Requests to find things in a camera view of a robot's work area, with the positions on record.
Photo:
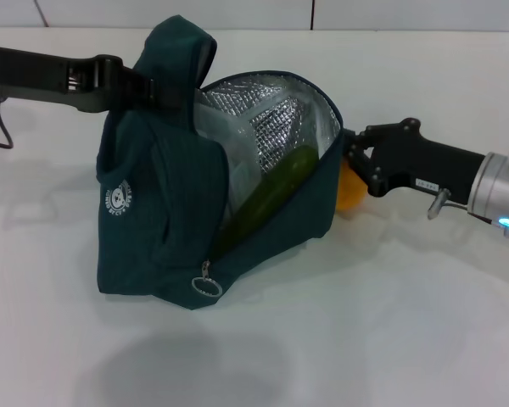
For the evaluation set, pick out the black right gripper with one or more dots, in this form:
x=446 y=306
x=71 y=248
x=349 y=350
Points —
x=428 y=165

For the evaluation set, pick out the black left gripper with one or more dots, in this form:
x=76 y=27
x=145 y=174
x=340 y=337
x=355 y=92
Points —
x=25 y=72

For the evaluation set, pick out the yellow orange pear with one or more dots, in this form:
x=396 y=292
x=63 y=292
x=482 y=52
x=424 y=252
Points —
x=351 y=195

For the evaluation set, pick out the green cucumber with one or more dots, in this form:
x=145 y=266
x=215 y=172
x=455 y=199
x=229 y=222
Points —
x=275 y=186

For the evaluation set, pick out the dark teal insulated lunch bag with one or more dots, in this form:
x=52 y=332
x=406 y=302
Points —
x=161 y=212

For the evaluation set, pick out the clear container with blue lid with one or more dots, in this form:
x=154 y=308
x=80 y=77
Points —
x=239 y=174

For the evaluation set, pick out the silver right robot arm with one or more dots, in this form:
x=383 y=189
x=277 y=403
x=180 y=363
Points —
x=496 y=186

